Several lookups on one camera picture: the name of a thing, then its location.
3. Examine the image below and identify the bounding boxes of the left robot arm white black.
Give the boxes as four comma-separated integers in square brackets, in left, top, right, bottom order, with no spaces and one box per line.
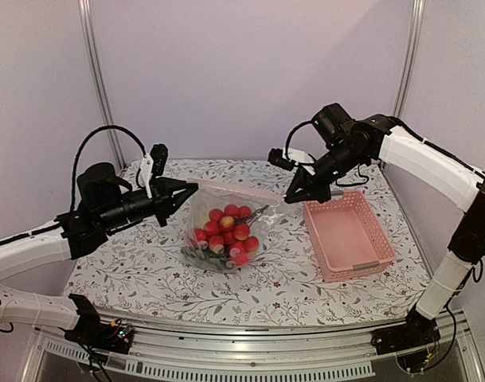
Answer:
[0,162,198,345]

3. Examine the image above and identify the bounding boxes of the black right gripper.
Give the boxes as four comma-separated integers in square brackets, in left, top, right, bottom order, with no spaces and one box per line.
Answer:
[287,141,368,202]

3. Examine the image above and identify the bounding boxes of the pink perforated plastic basket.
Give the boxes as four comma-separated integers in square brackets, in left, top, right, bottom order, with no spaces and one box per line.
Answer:
[303,191,397,283]

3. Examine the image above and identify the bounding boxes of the front aluminium rail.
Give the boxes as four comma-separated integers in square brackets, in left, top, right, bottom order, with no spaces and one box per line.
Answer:
[21,309,485,381]

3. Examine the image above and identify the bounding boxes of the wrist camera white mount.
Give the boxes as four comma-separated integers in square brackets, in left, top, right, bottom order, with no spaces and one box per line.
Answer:
[268,148,315,175]
[135,143,168,199]

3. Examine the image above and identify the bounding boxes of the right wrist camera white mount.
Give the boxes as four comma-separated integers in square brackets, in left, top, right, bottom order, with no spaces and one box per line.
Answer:
[268,148,315,175]

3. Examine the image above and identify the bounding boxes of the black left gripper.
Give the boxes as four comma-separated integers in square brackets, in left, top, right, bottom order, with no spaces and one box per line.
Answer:
[98,176,197,231]

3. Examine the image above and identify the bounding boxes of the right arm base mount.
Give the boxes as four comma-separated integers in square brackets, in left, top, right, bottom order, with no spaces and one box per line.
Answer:
[371,310,440,374]

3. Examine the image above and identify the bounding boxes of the right aluminium frame post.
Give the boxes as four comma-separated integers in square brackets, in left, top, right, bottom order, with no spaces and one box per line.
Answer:
[392,0,425,118]

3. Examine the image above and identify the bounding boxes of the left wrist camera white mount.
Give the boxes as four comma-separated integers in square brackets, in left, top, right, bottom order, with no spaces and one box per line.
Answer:
[135,143,168,199]

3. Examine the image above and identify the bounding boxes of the left aluminium frame post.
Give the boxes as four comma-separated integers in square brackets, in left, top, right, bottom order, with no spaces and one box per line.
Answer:
[77,0,126,171]

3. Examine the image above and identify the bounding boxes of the red yellow apple toy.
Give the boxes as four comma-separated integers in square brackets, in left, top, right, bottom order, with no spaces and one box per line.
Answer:
[218,216,236,232]

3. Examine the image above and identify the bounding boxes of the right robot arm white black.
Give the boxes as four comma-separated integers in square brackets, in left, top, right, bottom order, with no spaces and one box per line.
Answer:
[274,103,485,347]

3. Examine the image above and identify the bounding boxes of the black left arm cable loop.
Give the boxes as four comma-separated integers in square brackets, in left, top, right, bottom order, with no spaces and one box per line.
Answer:
[69,125,147,216]

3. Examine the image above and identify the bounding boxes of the small red peach toy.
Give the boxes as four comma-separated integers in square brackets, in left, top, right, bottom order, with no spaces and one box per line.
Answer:
[209,235,225,254]

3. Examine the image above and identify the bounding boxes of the aluminium frame post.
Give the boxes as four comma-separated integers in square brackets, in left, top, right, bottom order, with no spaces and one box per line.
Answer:
[392,0,425,118]
[77,0,126,171]

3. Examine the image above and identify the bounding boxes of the red strawberry toy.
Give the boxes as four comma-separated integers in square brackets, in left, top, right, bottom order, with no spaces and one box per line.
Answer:
[228,245,250,267]

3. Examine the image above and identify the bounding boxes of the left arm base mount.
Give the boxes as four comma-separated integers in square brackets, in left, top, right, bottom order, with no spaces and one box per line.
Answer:
[64,294,135,355]

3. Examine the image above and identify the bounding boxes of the clear zip top bag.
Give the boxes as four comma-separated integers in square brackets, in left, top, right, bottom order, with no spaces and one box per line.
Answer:
[181,179,292,273]

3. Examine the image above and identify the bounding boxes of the red yellow peach toy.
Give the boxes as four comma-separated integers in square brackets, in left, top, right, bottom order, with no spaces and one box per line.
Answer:
[224,204,240,218]

